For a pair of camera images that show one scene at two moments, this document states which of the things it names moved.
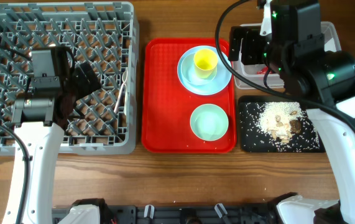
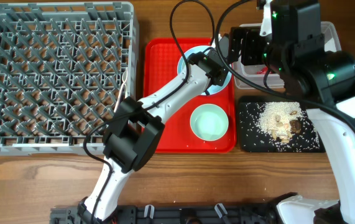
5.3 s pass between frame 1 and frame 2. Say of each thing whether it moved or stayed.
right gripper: stayed
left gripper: moved
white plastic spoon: stayed
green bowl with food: stayed
